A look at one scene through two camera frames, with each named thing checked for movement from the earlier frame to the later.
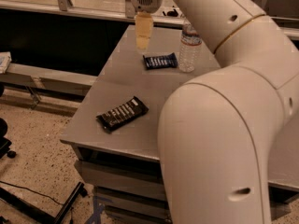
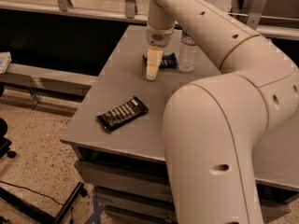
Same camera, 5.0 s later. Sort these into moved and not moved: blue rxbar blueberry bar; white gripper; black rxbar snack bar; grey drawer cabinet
Moved: white gripper
Not moved: black rxbar snack bar; grey drawer cabinet; blue rxbar blueberry bar
